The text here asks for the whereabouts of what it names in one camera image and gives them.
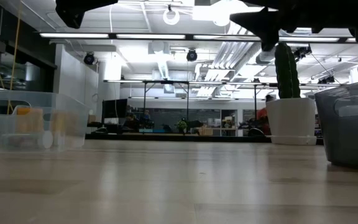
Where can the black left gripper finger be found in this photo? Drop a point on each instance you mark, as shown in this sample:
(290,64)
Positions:
(76,11)

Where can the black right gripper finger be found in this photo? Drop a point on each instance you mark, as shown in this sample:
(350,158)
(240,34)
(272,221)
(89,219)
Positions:
(267,28)

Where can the orange pill bottle white cap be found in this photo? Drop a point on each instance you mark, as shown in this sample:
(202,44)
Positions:
(30,123)
(64,124)

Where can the small green bottle white cap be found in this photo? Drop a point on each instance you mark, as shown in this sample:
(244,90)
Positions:
(46,140)

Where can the clear plastic bin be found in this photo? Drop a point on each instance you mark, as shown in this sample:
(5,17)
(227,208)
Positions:
(73,109)

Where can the grey plastic bin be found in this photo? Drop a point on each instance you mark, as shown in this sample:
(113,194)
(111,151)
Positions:
(353,140)

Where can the green cactus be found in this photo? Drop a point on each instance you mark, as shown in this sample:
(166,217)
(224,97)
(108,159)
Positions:
(286,71)

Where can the long ceiling light strip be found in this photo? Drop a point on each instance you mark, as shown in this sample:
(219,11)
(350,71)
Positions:
(151,36)

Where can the person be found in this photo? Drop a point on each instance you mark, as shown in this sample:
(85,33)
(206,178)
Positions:
(263,116)

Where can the white hexagonal plant pot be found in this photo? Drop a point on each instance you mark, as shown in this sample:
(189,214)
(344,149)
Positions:
(291,121)

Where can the black computer monitor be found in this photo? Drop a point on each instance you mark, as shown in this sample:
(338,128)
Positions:
(114,108)

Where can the small green plant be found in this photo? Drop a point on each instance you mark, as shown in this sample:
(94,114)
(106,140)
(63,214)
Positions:
(182,125)

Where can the black ceiling camera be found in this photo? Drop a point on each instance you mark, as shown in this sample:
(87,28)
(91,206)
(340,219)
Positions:
(191,55)
(89,58)

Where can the black background rig frame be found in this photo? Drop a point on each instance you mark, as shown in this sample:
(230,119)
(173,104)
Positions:
(166,82)

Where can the black aluminium table frame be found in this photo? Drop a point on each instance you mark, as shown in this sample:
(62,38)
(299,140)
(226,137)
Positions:
(179,137)

